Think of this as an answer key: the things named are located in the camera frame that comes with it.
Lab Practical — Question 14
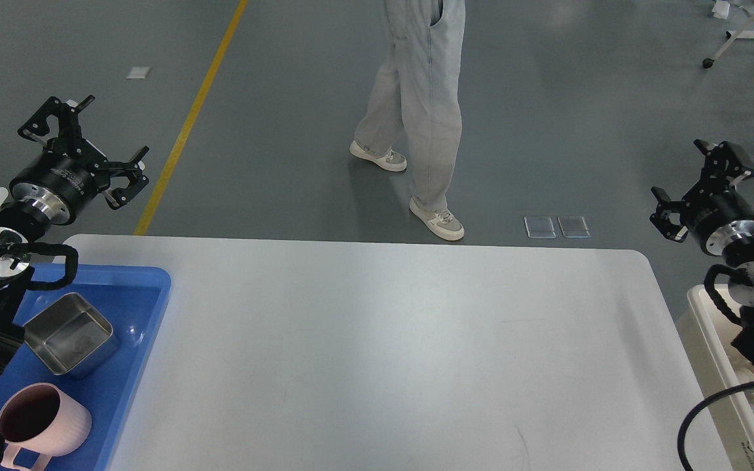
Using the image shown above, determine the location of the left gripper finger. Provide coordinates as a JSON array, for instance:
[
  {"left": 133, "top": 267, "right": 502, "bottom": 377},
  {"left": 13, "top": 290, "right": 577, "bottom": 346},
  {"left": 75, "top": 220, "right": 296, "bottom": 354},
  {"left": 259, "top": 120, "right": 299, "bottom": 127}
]
[
  {"left": 92, "top": 145, "right": 151, "bottom": 211},
  {"left": 17, "top": 95, "right": 106, "bottom": 164}
]

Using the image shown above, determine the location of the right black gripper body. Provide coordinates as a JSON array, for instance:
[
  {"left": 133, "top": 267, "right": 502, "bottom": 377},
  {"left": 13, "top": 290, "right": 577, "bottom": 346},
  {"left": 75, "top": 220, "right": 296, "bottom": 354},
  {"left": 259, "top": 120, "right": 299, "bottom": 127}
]
[{"left": 681, "top": 190, "right": 754, "bottom": 256}]

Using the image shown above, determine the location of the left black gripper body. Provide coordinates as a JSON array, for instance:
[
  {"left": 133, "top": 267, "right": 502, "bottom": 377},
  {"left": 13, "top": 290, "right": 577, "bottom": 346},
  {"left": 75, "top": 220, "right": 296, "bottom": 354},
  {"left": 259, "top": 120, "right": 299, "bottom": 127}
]
[{"left": 9, "top": 153, "right": 108, "bottom": 226}]

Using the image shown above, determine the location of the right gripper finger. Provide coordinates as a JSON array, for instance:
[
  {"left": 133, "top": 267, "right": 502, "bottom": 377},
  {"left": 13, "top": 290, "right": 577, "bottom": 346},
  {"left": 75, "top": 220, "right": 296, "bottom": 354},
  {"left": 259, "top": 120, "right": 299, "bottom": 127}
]
[
  {"left": 650, "top": 186, "right": 688, "bottom": 243},
  {"left": 693, "top": 138, "right": 754, "bottom": 196}
]

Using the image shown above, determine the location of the square stainless steel container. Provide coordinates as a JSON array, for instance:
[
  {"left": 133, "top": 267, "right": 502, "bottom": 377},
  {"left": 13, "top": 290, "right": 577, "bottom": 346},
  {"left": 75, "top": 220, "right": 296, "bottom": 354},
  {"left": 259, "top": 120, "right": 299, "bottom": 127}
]
[{"left": 24, "top": 292, "right": 120, "bottom": 381}]

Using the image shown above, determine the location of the pink ribbed mug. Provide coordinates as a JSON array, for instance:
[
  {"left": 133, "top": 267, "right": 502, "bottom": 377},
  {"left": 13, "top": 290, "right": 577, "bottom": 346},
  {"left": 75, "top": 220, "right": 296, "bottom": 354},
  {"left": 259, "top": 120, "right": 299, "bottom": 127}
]
[{"left": 0, "top": 383, "right": 92, "bottom": 470}]

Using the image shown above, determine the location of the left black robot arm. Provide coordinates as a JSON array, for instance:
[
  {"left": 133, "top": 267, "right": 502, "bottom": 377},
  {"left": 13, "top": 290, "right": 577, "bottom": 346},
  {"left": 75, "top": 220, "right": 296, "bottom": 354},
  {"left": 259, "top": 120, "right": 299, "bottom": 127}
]
[{"left": 0, "top": 96, "right": 171, "bottom": 470}]

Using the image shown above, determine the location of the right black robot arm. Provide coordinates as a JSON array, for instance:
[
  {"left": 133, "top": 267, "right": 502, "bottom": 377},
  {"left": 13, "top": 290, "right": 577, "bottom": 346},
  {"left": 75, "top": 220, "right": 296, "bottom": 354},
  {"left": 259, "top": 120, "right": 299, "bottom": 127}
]
[{"left": 649, "top": 139, "right": 754, "bottom": 470}]

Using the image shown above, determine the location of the clear floor plate right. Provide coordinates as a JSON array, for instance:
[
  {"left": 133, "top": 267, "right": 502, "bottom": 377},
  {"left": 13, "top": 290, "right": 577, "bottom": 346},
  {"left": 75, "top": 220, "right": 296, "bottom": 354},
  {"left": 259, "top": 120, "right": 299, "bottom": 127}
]
[{"left": 557, "top": 217, "right": 590, "bottom": 239}]

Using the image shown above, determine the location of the clear floor plate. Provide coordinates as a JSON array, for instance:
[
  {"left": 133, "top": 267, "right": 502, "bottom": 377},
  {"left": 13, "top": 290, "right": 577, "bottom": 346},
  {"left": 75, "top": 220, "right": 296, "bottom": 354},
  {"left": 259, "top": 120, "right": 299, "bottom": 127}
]
[
  {"left": 557, "top": 217, "right": 590, "bottom": 239},
  {"left": 524, "top": 217, "right": 557, "bottom": 239}
]

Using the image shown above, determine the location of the white plastic bin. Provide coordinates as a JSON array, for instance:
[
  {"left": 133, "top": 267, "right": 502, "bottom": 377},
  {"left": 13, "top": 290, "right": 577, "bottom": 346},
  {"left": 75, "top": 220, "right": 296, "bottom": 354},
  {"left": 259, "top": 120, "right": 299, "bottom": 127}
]
[{"left": 675, "top": 285, "right": 754, "bottom": 470}]

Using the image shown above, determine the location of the clear floor plate left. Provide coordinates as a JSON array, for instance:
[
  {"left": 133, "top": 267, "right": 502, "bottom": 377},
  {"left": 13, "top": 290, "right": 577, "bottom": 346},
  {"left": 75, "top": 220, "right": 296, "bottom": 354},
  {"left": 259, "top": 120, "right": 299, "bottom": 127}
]
[{"left": 524, "top": 217, "right": 557, "bottom": 239}]

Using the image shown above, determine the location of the blue plastic tray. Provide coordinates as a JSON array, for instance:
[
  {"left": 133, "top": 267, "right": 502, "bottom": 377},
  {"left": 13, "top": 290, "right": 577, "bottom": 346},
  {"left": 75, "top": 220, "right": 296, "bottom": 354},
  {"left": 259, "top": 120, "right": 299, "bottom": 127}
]
[{"left": 0, "top": 265, "right": 171, "bottom": 470}]

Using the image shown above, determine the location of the person in light trousers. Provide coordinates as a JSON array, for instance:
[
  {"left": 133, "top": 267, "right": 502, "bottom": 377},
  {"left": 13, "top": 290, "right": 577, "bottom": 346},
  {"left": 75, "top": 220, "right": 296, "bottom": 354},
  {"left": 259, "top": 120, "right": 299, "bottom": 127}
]
[{"left": 350, "top": 1, "right": 465, "bottom": 241}]

